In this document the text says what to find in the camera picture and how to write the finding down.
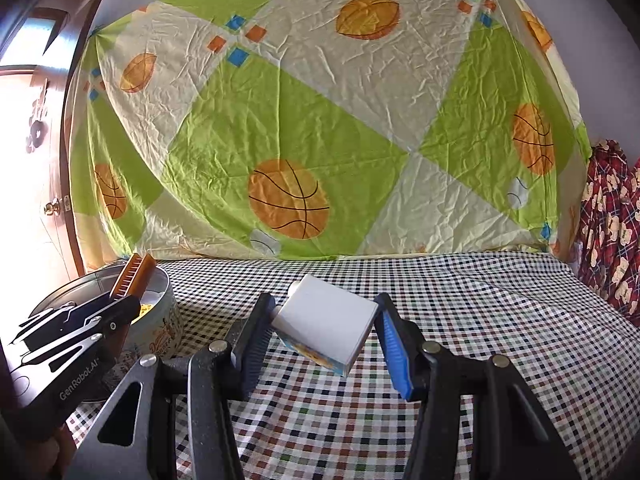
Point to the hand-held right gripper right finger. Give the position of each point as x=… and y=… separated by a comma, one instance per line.
x=397, y=345

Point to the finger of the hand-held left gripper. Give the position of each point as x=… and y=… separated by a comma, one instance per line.
x=117, y=317
x=75, y=310

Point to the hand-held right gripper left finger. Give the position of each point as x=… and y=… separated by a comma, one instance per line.
x=255, y=340

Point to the yellow face toy block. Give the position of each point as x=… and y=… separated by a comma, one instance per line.
x=145, y=309

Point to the round metal tin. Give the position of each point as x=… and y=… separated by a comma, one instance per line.
x=160, y=325

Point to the white sun print block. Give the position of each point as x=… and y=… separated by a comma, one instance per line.
x=325, y=320

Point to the checkered tablecloth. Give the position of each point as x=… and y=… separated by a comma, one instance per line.
x=475, y=300

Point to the brass door knob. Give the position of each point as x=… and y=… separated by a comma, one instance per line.
x=50, y=206

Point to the basketball printed bed sheet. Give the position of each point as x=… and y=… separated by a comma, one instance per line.
x=325, y=110

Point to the red plaid bear cloth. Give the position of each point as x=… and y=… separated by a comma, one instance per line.
x=610, y=220

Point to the brown wooden door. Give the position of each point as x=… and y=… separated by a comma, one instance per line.
x=30, y=15

